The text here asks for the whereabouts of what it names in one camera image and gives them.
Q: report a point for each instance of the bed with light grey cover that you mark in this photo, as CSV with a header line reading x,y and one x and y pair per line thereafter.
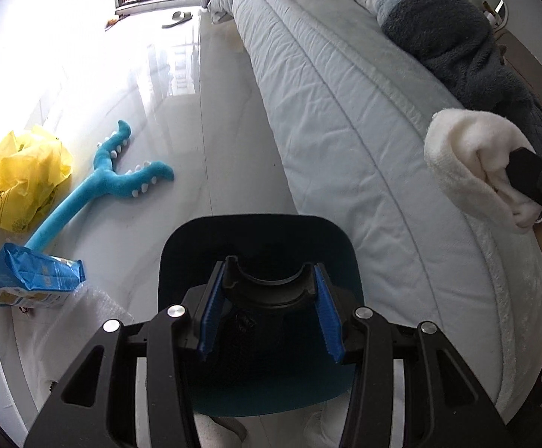
x,y
345,126

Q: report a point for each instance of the clear bubble wrap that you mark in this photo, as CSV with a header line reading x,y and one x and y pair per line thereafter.
x,y
93,317

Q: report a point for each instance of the grey slipper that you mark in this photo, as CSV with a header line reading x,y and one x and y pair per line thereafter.
x,y
177,18

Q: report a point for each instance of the beige padded headboard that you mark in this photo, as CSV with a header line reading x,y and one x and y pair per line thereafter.
x,y
532,60

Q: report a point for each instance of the white fluffy sock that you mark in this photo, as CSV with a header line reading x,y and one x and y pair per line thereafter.
x,y
462,149

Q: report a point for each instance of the blue crumpled packet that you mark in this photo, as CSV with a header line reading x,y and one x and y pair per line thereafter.
x,y
28,275

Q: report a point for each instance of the round white mirror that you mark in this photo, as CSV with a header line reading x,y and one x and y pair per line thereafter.
x,y
488,2

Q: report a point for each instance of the small orange item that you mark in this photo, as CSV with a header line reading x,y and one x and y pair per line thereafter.
x,y
111,21

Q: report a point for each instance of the grey white plush toy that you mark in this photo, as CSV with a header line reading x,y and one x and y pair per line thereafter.
x,y
378,0

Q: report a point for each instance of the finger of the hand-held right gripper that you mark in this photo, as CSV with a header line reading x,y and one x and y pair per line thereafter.
x,y
537,177

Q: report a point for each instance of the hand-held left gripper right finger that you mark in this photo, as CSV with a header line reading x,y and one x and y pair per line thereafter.
x,y
329,322

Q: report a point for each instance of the dark blue plastic bin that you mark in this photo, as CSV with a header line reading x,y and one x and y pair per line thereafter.
x,y
261,238

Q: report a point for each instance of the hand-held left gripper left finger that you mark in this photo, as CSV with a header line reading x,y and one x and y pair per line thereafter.
x,y
210,317

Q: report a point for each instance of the dark grey fleece blanket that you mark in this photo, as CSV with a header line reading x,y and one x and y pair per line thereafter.
x,y
448,46

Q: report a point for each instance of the yellow plastic bag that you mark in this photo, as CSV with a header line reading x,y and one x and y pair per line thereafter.
x,y
19,172

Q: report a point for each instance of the black tape roll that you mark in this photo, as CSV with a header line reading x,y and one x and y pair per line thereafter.
x,y
271,296

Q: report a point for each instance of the blue plush dinosaur toy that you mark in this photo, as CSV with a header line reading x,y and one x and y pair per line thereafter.
x,y
107,179

